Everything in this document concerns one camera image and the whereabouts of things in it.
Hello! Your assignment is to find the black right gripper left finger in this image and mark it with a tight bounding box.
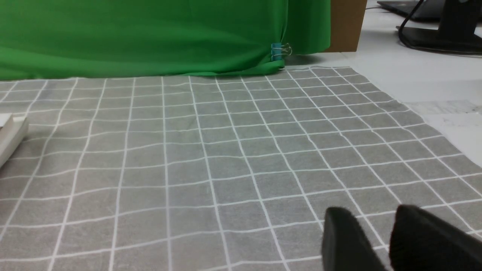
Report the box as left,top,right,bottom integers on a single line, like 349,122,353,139
321,207,386,271

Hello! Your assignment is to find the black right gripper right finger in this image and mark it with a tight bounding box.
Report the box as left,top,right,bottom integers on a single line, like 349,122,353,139
389,205,482,271

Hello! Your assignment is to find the grey checked tablecloth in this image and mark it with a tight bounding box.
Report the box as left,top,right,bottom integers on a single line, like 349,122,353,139
1,67,481,271

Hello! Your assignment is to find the blue binder clip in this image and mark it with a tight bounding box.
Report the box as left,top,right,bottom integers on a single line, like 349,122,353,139
271,43,293,61

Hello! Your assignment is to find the black monitor stand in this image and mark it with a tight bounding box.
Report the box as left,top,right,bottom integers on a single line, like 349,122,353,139
398,0,482,56

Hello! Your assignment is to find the black laptop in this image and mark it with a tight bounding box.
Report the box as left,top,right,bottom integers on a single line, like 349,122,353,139
377,0,445,21

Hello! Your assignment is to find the brown cardboard board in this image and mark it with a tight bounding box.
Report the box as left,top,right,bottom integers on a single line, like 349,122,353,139
325,0,367,52

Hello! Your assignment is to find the white book stack edge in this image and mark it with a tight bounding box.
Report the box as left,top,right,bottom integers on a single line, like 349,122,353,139
0,113,29,167

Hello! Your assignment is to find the green backdrop cloth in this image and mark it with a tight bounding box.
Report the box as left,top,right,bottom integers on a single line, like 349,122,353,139
0,0,331,81

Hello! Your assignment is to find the black cable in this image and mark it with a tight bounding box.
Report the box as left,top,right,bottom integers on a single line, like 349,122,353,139
398,0,482,55

